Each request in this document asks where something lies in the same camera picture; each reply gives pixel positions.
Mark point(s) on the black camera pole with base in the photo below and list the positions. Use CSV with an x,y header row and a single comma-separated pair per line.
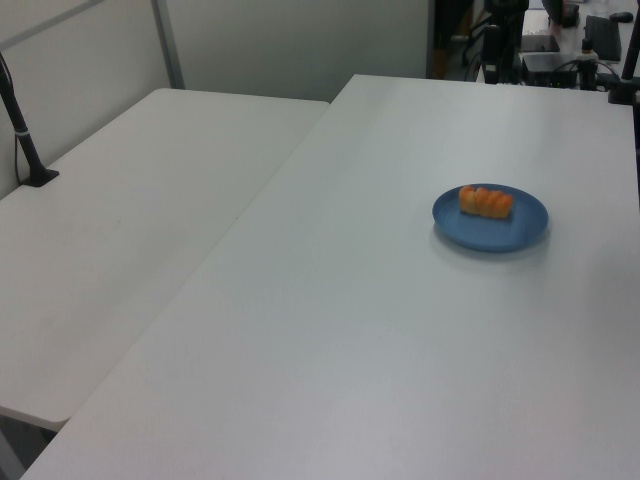
x,y
25,145

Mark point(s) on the grey partition post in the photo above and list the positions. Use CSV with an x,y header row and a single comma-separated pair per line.
x,y
170,45

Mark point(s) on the black keyboard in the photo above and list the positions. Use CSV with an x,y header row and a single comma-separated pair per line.
x,y
602,36

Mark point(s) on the dark object on desk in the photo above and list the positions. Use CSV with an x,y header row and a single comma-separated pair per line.
x,y
562,12

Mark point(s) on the black computer mouse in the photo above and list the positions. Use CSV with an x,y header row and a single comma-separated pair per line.
x,y
621,16

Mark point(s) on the black equipment block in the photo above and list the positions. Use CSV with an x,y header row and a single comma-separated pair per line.
x,y
511,67

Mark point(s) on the black camera pole with clamp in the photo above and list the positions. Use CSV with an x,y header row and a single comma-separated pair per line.
x,y
625,75

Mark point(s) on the orange toy bread loaf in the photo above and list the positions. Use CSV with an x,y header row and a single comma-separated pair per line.
x,y
485,201

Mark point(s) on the black Franka gripper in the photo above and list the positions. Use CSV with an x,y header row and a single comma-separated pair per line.
x,y
492,45

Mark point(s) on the black electronics box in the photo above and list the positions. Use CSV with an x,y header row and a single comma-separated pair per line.
x,y
547,70

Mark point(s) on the blue round plate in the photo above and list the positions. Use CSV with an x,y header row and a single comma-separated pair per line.
x,y
480,235

